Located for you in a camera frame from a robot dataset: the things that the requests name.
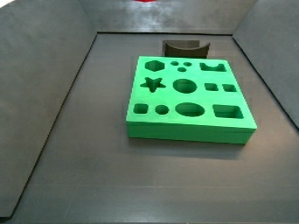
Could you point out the red object at top edge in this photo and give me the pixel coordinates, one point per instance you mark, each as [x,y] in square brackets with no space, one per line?
[146,1]

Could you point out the green foam shape-sorter board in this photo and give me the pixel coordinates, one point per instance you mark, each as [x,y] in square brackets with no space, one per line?
[188,99]

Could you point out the dark grey curved foam block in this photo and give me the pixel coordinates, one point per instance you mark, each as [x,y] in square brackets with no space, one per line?
[185,49]

